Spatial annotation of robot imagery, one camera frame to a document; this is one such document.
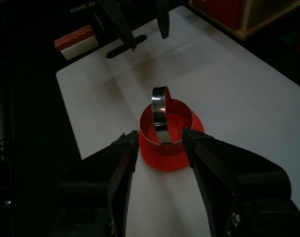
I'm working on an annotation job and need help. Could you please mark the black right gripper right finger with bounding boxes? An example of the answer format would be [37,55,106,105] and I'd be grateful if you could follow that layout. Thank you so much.
[180,127,300,237]

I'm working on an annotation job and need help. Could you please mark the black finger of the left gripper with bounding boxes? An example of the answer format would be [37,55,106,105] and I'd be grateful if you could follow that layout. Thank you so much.
[155,0,172,40]
[92,0,138,53]

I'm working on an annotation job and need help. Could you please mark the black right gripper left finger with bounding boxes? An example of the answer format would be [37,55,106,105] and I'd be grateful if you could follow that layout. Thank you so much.
[52,130,140,237]

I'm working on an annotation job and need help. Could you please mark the round metal dough cutter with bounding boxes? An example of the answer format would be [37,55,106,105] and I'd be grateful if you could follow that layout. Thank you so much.
[139,86,195,156]

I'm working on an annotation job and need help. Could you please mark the wooden drawer box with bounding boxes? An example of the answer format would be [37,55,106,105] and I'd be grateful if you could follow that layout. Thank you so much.
[187,0,300,41]

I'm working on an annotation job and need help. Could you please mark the red striped white box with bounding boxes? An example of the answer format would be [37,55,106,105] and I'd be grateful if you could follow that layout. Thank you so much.
[54,24,99,61]

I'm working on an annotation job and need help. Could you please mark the white cutting board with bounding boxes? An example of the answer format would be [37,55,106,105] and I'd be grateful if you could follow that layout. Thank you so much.
[55,5,300,237]

